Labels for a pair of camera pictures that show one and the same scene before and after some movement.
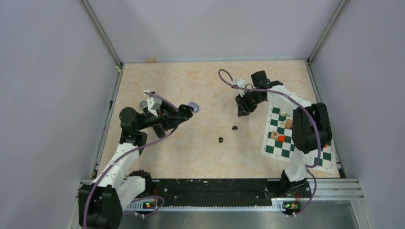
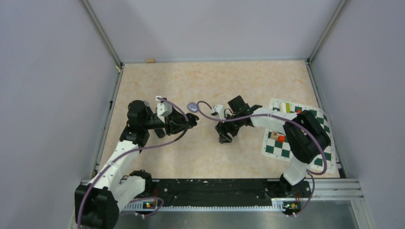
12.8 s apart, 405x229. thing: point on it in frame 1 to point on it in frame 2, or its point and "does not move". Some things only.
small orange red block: x=281 y=139 does not move
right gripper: x=243 y=109 to x=223 y=129
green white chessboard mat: x=278 y=142 does not move
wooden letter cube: x=274 y=135 does not move
